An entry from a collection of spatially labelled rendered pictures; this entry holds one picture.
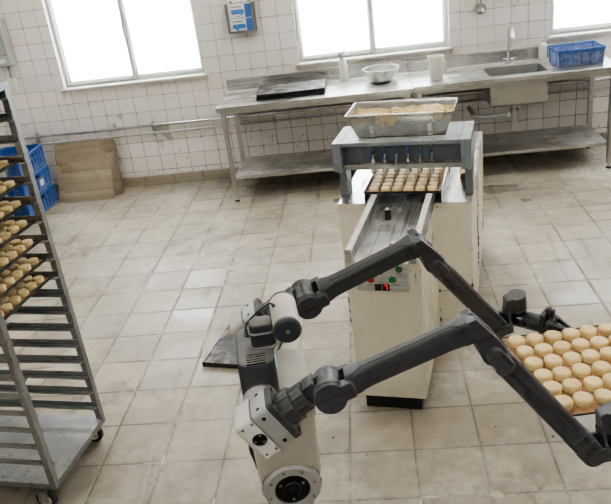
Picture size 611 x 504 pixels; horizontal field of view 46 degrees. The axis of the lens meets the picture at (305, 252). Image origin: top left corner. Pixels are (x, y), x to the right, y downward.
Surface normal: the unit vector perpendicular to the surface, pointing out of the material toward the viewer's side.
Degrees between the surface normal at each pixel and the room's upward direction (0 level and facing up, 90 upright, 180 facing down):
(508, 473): 0
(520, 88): 91
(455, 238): 90
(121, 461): 0
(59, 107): 90
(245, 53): 90
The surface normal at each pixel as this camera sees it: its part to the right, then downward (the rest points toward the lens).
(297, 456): 0.14, 0.57
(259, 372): 0.04, -0.14
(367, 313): -0.25, 0.43
